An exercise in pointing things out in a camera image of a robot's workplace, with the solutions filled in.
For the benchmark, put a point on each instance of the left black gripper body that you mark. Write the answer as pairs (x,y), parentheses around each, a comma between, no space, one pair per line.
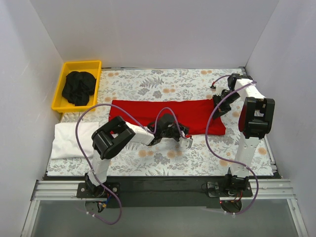
(176,132)

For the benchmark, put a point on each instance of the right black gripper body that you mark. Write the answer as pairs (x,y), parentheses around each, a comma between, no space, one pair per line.
(222,106)

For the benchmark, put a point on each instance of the red t shirt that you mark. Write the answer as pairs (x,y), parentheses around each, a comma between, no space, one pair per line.
(192,114)

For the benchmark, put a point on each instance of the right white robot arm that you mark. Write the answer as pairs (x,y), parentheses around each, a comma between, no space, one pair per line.
(255,121)

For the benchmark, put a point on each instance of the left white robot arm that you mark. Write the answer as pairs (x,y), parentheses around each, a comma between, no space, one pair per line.
(110,139)

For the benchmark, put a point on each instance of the floral patterned table mat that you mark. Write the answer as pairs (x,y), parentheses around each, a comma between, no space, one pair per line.
(210,155)

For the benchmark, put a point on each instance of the yellow plastic bin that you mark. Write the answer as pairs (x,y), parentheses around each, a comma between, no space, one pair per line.
(61,104)

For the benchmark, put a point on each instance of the black crumpled t shirt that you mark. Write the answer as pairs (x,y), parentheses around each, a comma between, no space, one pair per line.
(79,86)

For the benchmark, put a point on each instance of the white folded t shirt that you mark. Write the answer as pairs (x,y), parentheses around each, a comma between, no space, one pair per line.
(65,144)

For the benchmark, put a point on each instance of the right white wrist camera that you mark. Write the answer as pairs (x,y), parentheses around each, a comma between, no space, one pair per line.
(217,90)

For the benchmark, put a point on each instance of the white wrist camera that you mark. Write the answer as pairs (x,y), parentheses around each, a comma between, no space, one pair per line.
(185,143)
(217,90)

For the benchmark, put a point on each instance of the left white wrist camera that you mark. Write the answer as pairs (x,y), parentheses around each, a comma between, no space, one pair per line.
(185,143)

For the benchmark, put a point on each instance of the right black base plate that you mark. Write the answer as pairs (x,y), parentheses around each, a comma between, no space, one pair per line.
(217,190)

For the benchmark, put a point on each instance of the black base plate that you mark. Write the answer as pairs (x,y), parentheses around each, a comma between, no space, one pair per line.
(217,190)
(84,191)

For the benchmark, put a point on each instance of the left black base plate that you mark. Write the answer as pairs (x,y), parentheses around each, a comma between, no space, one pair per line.
(84,191)

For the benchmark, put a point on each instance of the aluminium frame rail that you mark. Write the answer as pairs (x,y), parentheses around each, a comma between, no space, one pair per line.
(123,186)

